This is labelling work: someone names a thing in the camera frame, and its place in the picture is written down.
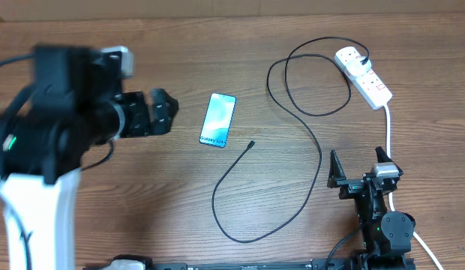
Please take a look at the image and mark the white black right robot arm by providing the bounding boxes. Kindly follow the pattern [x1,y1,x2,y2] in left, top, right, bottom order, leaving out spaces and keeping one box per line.
[325,146,416,270]

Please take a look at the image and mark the white power strip cord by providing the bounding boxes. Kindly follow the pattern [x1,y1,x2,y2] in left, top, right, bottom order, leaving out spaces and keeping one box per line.
[383,104,446,270]

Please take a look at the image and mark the blue screen smartphone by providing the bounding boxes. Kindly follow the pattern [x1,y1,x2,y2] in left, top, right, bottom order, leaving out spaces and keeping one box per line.
[199,93,236,148]

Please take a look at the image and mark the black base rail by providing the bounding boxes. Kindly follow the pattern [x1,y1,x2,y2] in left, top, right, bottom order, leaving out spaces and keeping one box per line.
[82,255,416,270]

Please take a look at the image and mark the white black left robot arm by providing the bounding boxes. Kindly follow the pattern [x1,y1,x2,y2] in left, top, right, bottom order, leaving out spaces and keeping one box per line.
[0,45,179,269]

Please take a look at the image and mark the black usb charging cable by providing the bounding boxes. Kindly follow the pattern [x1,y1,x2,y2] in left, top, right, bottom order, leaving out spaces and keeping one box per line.
[211,36,371,245]

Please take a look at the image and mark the white power strip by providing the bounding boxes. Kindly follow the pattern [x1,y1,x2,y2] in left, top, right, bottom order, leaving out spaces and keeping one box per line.
[334,46,392,110]

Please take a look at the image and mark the white charger adapter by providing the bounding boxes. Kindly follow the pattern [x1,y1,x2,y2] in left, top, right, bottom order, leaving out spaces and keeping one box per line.
[346,58,372,79]

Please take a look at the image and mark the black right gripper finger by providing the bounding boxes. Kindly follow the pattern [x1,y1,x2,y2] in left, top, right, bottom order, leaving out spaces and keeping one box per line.
[327,150,347,188]
[375,146,392,163]

